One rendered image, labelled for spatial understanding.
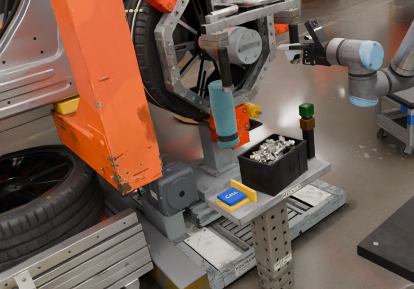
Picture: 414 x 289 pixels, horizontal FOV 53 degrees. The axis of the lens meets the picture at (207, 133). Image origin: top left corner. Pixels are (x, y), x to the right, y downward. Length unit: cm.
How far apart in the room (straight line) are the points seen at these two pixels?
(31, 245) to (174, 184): 55
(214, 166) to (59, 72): 81
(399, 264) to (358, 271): 42
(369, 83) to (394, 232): 48
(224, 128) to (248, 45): 32
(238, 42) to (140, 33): 36
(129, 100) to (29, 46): 58
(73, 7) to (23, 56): 57
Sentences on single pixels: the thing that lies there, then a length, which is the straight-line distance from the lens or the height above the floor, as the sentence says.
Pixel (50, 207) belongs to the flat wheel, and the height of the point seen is 49.
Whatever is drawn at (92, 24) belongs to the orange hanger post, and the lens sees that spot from 123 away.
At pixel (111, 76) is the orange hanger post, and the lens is 127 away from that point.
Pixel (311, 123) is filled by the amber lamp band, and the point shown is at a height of 59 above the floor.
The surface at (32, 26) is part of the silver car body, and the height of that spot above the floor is 104.
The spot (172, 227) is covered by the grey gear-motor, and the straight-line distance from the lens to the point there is 182.
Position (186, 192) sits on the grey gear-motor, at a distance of 171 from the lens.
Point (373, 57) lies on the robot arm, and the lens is 141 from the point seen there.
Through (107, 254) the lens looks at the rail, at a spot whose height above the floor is 29.
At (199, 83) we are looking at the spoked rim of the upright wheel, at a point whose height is 70.
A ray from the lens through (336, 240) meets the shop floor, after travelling 189.
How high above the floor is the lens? 121
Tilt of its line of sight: 24 degrees down
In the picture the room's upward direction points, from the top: 10 degrees counter-clockwise
